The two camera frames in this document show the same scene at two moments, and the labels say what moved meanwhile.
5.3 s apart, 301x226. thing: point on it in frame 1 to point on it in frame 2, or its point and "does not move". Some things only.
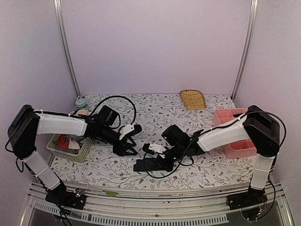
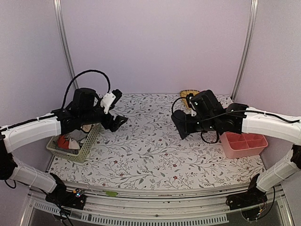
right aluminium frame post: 246,47 does not move
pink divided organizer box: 236,150 does not move
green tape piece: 111,193 does not move
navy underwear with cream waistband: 146,164 to 181,120
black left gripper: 120,149 to 107,124
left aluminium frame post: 57,6 does not move
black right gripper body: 177,151 to 208,125
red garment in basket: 62,143 does not move
